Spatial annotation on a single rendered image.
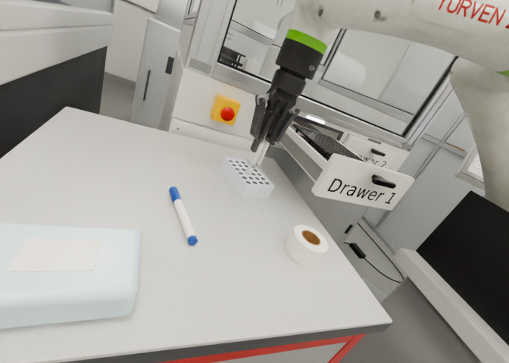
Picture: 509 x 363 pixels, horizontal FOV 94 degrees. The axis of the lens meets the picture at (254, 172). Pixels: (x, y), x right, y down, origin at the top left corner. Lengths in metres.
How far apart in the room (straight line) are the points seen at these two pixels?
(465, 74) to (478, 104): 0.08
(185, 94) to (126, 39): 3.33
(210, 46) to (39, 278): 0.62
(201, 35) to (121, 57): 3.39
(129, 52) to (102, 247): 3.82
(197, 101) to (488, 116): 0.75
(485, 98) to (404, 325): 0.60
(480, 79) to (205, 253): 0.69
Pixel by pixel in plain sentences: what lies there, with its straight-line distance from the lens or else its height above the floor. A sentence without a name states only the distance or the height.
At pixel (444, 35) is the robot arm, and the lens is 0.52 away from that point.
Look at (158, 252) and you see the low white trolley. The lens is 0.38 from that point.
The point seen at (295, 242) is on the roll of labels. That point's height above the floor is 0.79.
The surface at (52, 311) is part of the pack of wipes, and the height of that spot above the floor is 0.79.
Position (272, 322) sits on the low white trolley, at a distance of 0.37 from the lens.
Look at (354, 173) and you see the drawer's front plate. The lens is 0.61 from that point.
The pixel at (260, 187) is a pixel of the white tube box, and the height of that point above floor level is 0.79.
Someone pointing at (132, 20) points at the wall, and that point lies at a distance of 4.03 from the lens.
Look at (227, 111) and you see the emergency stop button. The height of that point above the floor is 0.88.
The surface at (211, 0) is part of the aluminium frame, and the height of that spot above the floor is 1.12.
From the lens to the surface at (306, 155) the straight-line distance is 0.67.
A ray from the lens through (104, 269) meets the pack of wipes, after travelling 0.30.
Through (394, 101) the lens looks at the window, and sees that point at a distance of 1.12.
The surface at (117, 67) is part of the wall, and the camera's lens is 4.13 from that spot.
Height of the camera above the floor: 1.04
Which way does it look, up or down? 24 degrees down
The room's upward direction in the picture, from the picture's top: 24 degrees clockwise
